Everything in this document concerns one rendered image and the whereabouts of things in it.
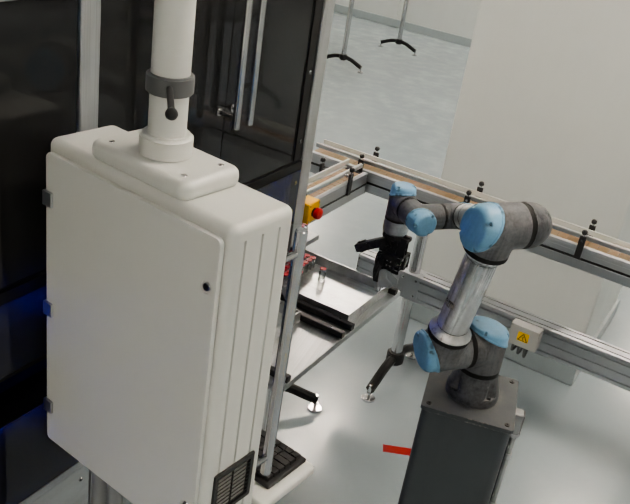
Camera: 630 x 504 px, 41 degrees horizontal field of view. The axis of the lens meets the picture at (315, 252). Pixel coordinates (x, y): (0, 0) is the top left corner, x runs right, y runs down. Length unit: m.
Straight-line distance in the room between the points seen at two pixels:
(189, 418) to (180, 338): 0.16
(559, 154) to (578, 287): 0.61
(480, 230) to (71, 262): 0.92
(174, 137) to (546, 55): 2.44
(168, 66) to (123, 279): 0.41
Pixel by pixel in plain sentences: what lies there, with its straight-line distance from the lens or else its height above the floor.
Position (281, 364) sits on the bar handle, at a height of 1.18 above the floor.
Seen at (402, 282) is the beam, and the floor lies 0.50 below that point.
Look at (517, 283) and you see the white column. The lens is 4.03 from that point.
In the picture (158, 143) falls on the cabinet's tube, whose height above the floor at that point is 1.62.
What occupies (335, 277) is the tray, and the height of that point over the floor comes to 0.88.
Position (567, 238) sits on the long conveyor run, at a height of 0.93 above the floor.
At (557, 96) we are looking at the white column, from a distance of 3.74.
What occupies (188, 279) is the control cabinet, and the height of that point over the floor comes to 1.42.
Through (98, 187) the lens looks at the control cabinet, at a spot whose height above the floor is 1.51.
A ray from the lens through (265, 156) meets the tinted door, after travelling 2.49.
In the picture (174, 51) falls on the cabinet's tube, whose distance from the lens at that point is 1.48.
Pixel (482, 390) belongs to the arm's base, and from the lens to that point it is 2.38.
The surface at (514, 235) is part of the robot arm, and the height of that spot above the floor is 1.37.
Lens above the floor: 2.15
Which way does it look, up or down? 27 degrees down
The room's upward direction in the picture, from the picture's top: 9 degrees clockwise
